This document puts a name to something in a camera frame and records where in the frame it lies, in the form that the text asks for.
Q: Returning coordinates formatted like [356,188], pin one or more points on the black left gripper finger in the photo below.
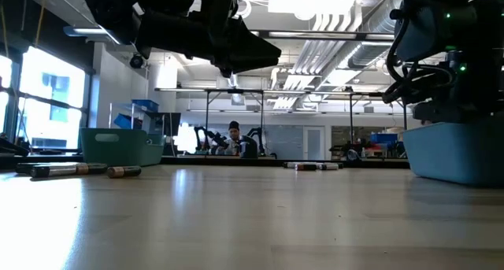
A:
[256,43]
[244,63]

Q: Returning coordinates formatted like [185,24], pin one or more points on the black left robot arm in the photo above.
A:
[110,10]

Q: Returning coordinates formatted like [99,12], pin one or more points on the black background robot arm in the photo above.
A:
[258,136]
[201,138]

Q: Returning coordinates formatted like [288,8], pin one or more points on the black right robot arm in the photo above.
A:
[480,26]

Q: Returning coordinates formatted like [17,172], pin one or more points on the white ceiling pipes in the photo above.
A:
[315,49]

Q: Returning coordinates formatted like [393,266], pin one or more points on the long ceiling light bar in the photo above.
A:
[315,34]

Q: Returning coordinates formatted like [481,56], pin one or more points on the blue plastic bin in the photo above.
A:
[453,156]

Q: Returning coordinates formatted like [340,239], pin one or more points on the person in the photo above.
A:
[234,142]

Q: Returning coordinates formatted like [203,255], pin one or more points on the black cylindrical device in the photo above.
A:
[248,149]

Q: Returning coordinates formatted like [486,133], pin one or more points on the glass partition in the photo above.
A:
[283,142]

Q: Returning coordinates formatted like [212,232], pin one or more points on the blue storage bin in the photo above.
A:
[126,121]
[145,104]

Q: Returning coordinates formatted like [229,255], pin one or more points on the blue crates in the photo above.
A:
[384,138]

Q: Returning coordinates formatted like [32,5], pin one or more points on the white door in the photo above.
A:
[315,143]

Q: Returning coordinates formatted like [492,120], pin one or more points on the green plastic bin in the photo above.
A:
[114,148]

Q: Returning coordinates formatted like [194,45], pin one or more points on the bright window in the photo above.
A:
[4,93]
[51,100]

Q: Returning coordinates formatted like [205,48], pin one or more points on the black desk equipment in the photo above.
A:
[10,148]

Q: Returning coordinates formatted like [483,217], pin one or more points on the black security camera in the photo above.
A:
[136,60]

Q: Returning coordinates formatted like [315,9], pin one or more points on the black overhead rig frame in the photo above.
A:
[207,116]

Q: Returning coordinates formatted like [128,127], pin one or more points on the black aluminium table frame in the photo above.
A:
[220,161]

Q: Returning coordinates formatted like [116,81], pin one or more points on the silver ventilation duct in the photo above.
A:
[378,22]

